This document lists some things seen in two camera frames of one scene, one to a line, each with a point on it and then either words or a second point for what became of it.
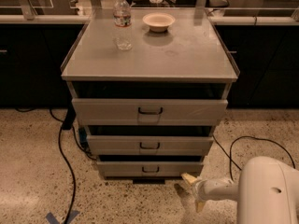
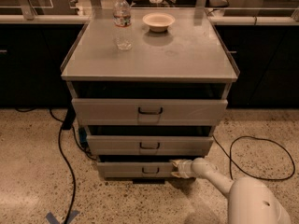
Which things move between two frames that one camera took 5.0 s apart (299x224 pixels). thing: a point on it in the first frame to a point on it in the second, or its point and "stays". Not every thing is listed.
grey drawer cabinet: (150, 111) stays
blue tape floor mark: (53, 220) stays
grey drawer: (149, 169) stays
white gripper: (202, 189) to (184, 168)
